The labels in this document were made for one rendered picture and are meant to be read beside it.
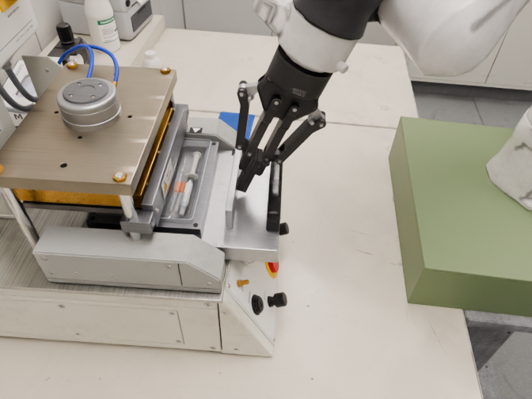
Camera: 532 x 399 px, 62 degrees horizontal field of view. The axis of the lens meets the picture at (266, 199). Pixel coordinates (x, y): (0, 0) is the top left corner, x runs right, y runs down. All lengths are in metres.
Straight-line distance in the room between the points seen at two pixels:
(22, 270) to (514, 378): 1.56
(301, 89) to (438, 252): 0.43
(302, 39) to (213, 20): 2.71
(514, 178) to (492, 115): 2.00
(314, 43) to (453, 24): 0.14
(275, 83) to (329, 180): 0.56
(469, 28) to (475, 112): 2.46
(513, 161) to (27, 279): 0.87
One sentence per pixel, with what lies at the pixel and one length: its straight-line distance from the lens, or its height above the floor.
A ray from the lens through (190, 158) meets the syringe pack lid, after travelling 0.73.
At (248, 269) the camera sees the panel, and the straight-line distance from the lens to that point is 0.74.
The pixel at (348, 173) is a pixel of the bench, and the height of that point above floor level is 0.75.
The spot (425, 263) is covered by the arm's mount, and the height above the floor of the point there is 0.86.
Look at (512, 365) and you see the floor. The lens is 1.85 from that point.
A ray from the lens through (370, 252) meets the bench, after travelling 0.95.
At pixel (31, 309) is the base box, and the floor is 0.86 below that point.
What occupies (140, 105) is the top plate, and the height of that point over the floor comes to 1.11.
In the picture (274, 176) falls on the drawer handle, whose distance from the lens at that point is 0.69.
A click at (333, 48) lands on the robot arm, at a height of 1.25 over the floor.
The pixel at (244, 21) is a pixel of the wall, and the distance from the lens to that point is 3.18.
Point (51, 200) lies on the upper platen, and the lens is 0.66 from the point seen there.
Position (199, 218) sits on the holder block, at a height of 0.99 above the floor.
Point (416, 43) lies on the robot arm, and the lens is 0.51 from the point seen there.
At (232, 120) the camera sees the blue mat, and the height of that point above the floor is 0.75.
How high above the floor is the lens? 1.47
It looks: 46 degrees down
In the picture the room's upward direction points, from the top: 2 degrees clockwise
